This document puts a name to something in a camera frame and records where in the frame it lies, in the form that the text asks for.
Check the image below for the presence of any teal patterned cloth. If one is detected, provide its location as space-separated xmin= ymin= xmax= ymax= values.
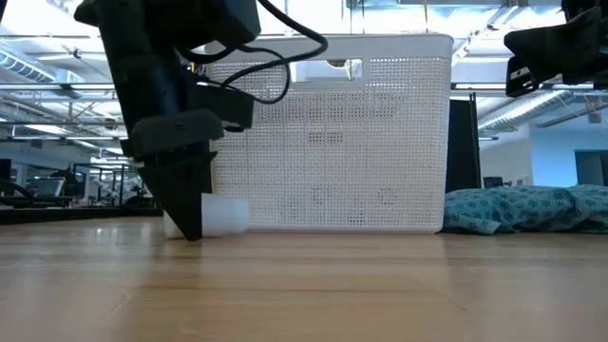
xmin=442 ymin=184 xmax=608 ymax=237

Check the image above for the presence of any background robot workstation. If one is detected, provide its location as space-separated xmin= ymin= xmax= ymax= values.
xmin=70 ymin=162 xmax=156 ymax=208

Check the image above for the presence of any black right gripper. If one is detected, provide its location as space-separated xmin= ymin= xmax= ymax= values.
xmin=503 ymin=6 xmax=608 ymax=99

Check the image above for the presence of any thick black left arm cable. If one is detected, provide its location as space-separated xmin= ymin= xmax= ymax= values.
xmin=218 ymin=0 xmax=330 ymax=89

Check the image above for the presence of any black ceiling cord reel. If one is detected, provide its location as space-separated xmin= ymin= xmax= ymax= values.
xmin=326 ymin=58 xmax=353 ymax=80

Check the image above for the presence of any white plastic bottle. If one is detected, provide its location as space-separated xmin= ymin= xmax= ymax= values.
xmin=163 ymin=193 xmax=251 ymax=239

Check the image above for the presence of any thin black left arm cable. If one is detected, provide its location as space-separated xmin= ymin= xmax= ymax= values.
xmin=175 ymin=45 xmax=292 ymax=105

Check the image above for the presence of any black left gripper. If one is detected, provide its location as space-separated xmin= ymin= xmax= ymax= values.
xmin=111 ymin=51 xmax=225 ymax=242

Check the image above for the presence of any horizontal ceiling light bar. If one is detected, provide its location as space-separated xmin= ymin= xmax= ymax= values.
xmin=450 ymin=82 xmax=608 ymax=92

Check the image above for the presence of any dark glass door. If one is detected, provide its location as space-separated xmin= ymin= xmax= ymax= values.
xmin=574 ymin=150 xmax=608 ymax=187

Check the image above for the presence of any grey open laptop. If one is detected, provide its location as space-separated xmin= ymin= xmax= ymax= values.
xmin=35 ymin=177 xmax=67 ymax=199

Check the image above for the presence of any black table frame rail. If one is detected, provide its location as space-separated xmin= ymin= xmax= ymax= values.
xmin=0 ymin=207 xmax=165 ymax=226

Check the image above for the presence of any white perforated plastic basket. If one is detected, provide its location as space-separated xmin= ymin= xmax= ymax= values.
xmin=203 ymin=33 xmax=455 ymax=235

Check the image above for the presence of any silver ceiling duct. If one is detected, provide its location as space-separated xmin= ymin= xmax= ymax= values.
xmin=478 ymin=89 xmax=581 ymax=133

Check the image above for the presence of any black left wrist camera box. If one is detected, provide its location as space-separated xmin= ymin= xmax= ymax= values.
xmin=182 ymin=70 xmax=256 ymax=133

